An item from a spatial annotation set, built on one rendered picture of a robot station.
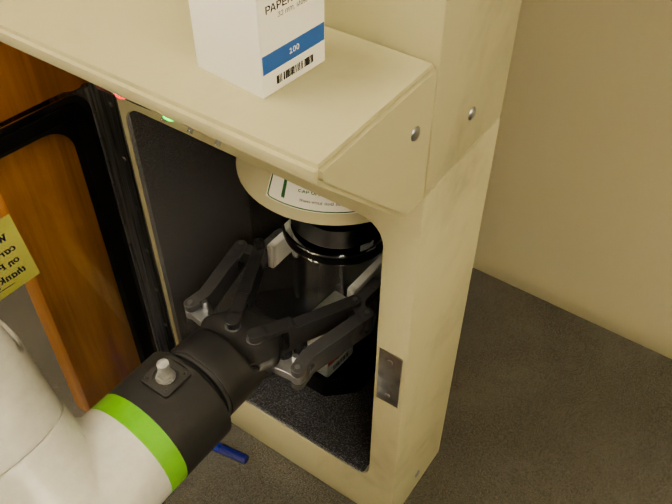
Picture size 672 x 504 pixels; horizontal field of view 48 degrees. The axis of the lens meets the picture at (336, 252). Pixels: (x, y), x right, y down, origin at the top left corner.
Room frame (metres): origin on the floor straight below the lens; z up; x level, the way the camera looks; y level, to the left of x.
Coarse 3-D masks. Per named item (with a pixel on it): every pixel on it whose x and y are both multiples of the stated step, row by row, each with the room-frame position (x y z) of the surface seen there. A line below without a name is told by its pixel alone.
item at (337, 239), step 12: (300, 228) 0.51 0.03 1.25; (312, 228) 0.51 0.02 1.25; (324, 228) 0.50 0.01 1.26; (336, 228) 0.51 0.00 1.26; (348, 228) 0.51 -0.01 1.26; (360, 228) 0.51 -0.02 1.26; (372, 228) 0.51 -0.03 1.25; (312, 240) 0.50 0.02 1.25; (324, 240) 0.50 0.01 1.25; (336, 240) 0.50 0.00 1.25; (348, 240) 0.50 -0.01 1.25; (360, 240) 0.50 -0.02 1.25
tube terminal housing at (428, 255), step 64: (384, 0) 0.39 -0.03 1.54; (448, 0) 0.37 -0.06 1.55; (512, 0) 0.45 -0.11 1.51; (448, 64) 0.38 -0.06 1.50; (448, 128) 0.39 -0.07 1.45; (320, 192) 0.42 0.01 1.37; (448, 192) 0.40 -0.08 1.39; (384, 256) 0.39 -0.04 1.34; (448, 256) 0.41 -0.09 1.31; (384, 320) 0.38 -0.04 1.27; (448, 320) 0.43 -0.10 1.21; (448, 384) 0.45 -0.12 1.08; (320, 448) 0.42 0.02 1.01; (384, 448) 0.38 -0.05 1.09
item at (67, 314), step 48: (48, 144) 0.50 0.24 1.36; (0, 192) 0.46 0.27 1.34; (48, 192) 0.49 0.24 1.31; (0, 240) 0.45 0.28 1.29; (48, 240) 0.48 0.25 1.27; (96, 240) 0.51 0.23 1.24; (0, 288) 0.44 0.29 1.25; (48, 288) 0.47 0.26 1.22; (96, 288) 0.50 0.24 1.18; (48, 336) 0.45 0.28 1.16; (96, 336) 0.49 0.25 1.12; (96, 384) 0.47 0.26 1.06
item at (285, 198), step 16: (240, 160) 0.52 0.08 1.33; (240, 176) 0.50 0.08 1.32; (256, 176) 0.49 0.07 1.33; (272, 176) 0.47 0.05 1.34; (256, 192) 0.48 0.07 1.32; (272, 192) 0.47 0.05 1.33; (288, 192) 0.46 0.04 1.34; (304, 192) 0.46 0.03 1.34; (272, 208) 0.46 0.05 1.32; (288, 208) 0.46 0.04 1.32; (304, 208) 0.45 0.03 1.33; (320, 208) 0.45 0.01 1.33; (336, 208) 0.45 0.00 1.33; (320, 224) 0.45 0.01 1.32; (336, 224) 0.44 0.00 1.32; (352, 224) 0.45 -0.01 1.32
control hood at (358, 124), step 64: (0, 0) 0.44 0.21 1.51; (64, 0) 0.44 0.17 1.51; (128, 0) 0.44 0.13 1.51; (64, 64) 0.38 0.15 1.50; (128, 64) 0.37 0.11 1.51; (192, 64) 0.37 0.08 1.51; (320, 64) 0.37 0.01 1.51; (384, 64) 0.37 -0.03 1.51; (192, 128) 0.33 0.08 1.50; (256, 128) 0.31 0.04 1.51; (320, 128) 0.31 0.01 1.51; (384, 128) 0.32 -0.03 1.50; (384, 192) 0.33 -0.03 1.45
